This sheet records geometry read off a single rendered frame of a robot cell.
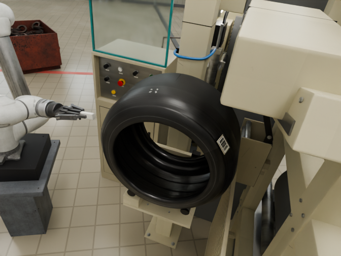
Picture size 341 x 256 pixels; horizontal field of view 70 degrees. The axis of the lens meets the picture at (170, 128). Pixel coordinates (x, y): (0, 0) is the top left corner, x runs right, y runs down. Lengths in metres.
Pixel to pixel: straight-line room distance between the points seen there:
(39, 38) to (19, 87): 2.86
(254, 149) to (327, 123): 0.86
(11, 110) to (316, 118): 1.15
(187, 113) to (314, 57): 0.46
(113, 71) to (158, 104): 1.06
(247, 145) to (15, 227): 1.77
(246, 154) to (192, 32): 0.65
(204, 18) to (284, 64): 0.68
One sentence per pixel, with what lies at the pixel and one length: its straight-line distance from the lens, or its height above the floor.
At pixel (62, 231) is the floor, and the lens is 2.28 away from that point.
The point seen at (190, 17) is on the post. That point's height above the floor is 1.68.
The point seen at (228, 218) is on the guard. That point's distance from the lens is 1.14.
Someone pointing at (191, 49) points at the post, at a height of 1.54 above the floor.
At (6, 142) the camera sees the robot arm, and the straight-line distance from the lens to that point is 1.72.
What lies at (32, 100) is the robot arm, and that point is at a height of 1.25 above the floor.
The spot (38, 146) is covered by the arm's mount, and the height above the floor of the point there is 0.75.
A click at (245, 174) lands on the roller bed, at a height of 0.97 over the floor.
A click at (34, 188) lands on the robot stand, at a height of 0.65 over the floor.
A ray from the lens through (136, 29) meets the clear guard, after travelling 1.67.
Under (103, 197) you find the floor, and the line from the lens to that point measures 2.41.
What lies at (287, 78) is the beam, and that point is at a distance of 0.51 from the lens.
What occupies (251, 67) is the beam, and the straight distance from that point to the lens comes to 0.50.
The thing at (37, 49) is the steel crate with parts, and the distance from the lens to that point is 4.59.
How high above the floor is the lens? 1.89
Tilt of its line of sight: 36 degrees down
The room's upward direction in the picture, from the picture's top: 8 degrees clockwise
